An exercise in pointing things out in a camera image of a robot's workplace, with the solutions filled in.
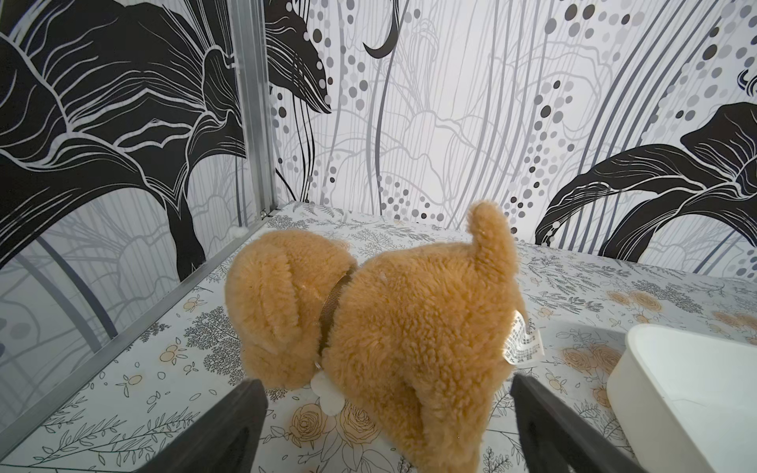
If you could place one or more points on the white plastic storage box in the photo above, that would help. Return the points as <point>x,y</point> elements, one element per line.
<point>686,402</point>

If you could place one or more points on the aluminium corner frame post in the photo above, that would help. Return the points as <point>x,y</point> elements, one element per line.
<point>247,21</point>

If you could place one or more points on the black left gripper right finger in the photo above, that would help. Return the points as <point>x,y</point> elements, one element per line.
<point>554,438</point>

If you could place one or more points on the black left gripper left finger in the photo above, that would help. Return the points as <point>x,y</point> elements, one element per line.
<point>224,439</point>

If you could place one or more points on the brown plush dog toy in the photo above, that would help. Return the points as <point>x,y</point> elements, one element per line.
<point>415,337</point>

